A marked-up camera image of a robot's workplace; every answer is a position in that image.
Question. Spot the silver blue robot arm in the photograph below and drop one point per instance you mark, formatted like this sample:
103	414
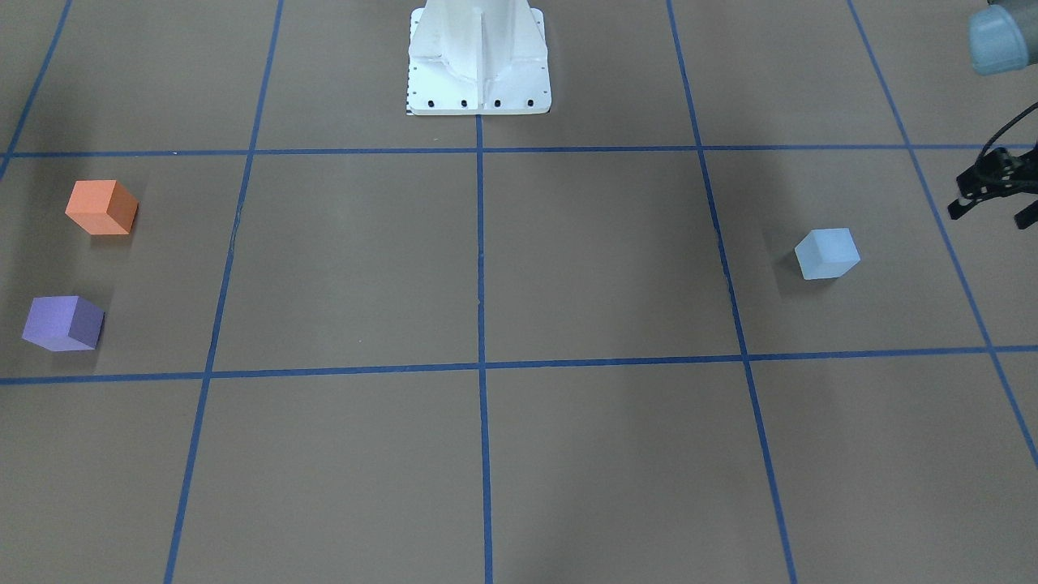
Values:
1003	37

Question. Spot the orange foam block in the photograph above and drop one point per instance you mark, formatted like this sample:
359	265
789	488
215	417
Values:
102	207

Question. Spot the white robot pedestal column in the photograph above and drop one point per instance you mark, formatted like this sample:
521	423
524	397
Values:
470	58

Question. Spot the purple foam block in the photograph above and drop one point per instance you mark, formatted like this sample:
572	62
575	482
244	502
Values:
63	323

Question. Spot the light blue foam block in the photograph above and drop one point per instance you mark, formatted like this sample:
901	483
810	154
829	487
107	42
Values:
825	254

